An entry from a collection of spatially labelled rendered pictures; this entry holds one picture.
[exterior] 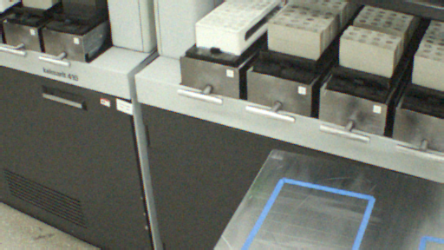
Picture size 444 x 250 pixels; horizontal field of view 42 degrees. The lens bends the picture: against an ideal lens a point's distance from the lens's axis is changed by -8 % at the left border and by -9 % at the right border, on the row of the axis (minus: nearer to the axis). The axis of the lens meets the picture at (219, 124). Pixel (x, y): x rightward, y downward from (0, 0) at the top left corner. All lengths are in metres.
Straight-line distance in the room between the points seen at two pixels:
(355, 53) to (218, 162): 0.41
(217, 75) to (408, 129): 0.40
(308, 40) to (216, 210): 0.49
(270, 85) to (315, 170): 0.31
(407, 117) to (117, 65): 0.67
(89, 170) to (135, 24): 0.45
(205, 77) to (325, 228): 0.54
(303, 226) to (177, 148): 0.63
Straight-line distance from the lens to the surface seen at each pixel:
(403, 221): 0.87
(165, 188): 1.53
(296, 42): 1.23
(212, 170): 1.41
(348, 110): 1.17
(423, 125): 1.14
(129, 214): 1.69
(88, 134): 1.59
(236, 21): 1.30
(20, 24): 1.59
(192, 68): 1.28
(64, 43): 1.49
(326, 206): 0.88
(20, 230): 2.16
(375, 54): 1.18
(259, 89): 1.22
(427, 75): 1.17
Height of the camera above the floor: 1.40
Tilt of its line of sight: 34 degrees down
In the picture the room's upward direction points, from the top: 3 degrees counter-clockwise
